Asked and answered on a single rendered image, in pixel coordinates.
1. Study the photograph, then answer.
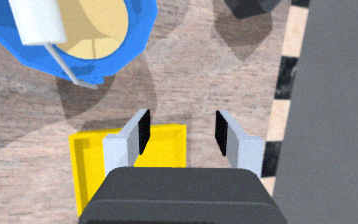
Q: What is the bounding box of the yellow tray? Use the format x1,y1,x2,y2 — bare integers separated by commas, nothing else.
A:
69,124,186,217

